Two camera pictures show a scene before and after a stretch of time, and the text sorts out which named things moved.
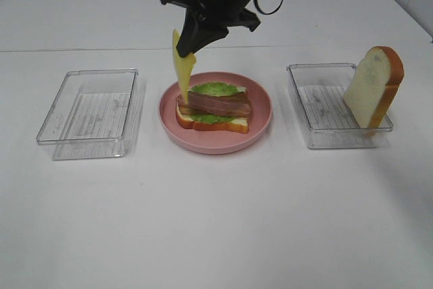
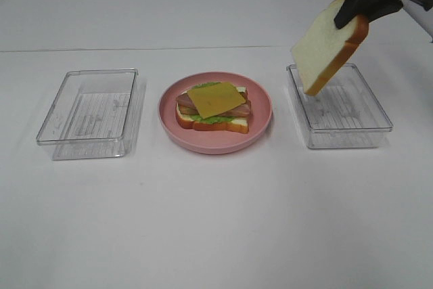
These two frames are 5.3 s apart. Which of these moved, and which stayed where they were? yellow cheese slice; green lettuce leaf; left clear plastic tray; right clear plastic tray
Moved: yellow cheese slice
Stayed: green lettuce leaf; left clear plastic tray; right clear plastic tray
